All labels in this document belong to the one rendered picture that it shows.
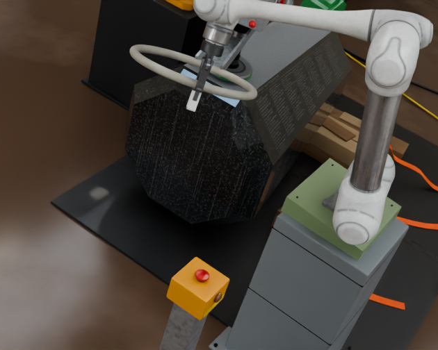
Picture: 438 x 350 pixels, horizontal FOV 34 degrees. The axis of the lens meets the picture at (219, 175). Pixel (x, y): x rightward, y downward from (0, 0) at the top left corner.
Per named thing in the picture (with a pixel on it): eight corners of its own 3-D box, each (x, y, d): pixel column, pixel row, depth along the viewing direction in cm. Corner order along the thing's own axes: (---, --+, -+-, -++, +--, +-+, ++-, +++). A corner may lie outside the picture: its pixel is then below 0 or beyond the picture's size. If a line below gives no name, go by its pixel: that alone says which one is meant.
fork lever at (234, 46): (236, 3, 340) (238, -6, 337) (274, 18, 337) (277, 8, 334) (184, 62, 285) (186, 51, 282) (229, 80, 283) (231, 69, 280)
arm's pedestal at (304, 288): (354, 350, 333) (426, 226, 285) (302, 419, 297) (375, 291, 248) (267, 289, 349) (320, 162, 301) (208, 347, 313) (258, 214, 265)
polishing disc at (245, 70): (249, 83, 324) (250, 81, 323) (204, 71, 323) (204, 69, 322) (253, 62, 341) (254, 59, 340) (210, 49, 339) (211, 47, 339)
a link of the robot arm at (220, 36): (231, 29, 241) (226, 46, 242) (206, 20, 239) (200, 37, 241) (234, 32, 232) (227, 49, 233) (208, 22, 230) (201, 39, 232)
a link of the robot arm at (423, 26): (377, -2, 221) (370, 17, 211) (438, 5, 217) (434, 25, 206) (373, 37, 229) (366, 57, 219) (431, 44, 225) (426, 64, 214)
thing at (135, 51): (151, 47, 288) (154, 40, 288) (264, 92, 283) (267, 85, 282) (108, 55, 242) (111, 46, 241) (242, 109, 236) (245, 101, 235)
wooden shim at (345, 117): (338, 119, 475) (339, 117, 474) (343, 113, 482) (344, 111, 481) (372, 136, 468) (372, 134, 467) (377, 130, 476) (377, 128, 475)
